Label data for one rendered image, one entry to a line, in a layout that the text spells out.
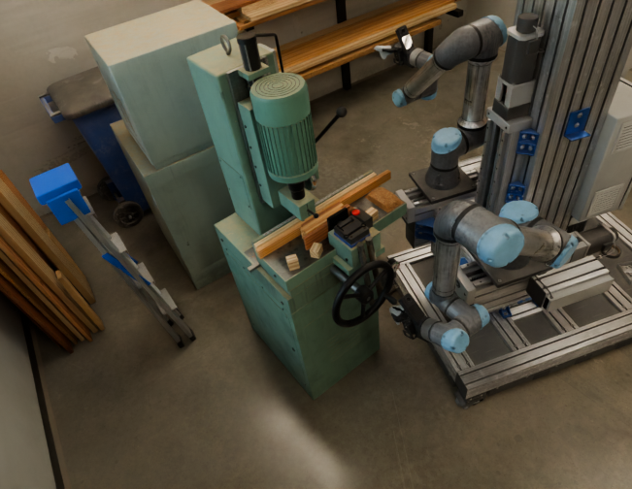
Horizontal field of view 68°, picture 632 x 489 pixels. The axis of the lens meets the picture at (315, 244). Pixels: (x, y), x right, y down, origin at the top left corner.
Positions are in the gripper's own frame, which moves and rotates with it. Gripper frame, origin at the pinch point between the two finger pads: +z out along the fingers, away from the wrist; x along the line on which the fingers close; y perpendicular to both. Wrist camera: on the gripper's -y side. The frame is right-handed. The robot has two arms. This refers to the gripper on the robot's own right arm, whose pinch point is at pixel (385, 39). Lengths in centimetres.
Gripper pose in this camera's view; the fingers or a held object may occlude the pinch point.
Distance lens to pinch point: 240.0
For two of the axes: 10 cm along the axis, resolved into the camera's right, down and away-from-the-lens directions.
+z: -5.2, -5.6, 6.4
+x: 8.2, -5.4, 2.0
